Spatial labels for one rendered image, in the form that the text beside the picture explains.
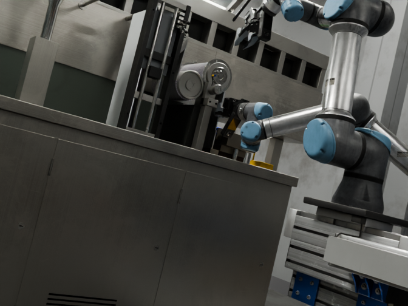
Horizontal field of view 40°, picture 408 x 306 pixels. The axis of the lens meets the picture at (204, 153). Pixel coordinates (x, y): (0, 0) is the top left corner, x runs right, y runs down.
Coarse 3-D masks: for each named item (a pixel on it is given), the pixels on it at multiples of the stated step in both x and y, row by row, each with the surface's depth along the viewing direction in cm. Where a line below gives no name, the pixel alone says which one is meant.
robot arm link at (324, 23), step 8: (384, 0) 169; (320, 8) 203; (392, 8) 169; (312, 16) 204; (320, 16) 201; (384, 16) 166; (392, 16) 168; (312, 24) 208; (320, 24) 203; (328, 24) 197; (384, 24) 167; (392, 24) 170; (376, 32) 169; (384, 32) 170
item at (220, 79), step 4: (216, 68) 238; (220, 68) 239; (212, 72) 238; (224, 72) 240; (216, 76) 238; (220, 76) 239; (224, 76) 240; (216, 80) 238; (220, 80) 240; (224, 80) 240; (220, 84) 240
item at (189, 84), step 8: (184, 72) 232; (192, 72) 234; (184, 80) 233; (192, 80) 234; (200, 80) 236; (184, 88) 233; (192, 88) 235; (200, 88) 237; (184, 96) 233; (192, 96) 235
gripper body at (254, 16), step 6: (264, 6) 214; (252, 12) 219; (258, 12) 220; (270, 12) 213; (246, 18) 222; (252, 18) 218; (258, 18) 218; (252, 24) 218; (258, 24) 218; (252, 30) 220; (258, 30) 220
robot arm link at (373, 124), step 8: (368, 120) 210; (376, 120) 213; (368, 128) 211; (376, 128) 211; (384, 128) 212; (392, 136) 211; (392, 144) 210; (400, 144) 210; (392, 152) 210; (400, 152) 209; (392, 160) 212; (400, 160) 209; (400, 168) 212
